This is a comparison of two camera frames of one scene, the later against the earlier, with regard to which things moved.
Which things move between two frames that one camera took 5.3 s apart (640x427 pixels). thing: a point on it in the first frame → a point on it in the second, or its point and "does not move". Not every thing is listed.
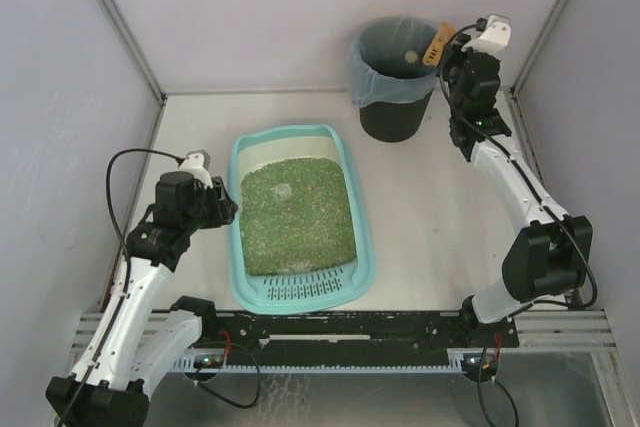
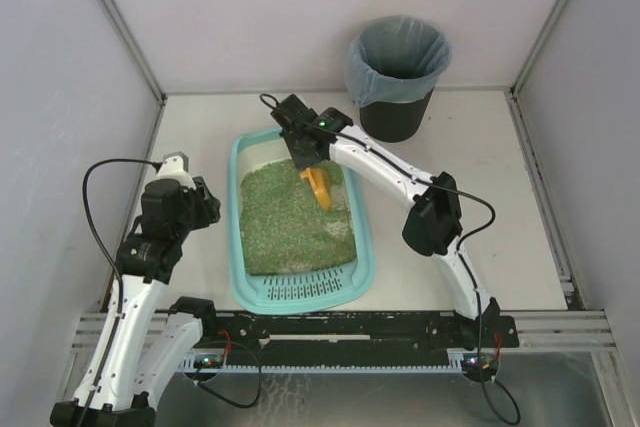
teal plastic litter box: (295, 244) does not move
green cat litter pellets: (296, 217) does not move
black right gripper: (454, 47) → (307, 158)
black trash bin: (392, 121) does not move
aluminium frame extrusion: (573, 329) does not move
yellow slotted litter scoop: (434, 52) → (320, 182)
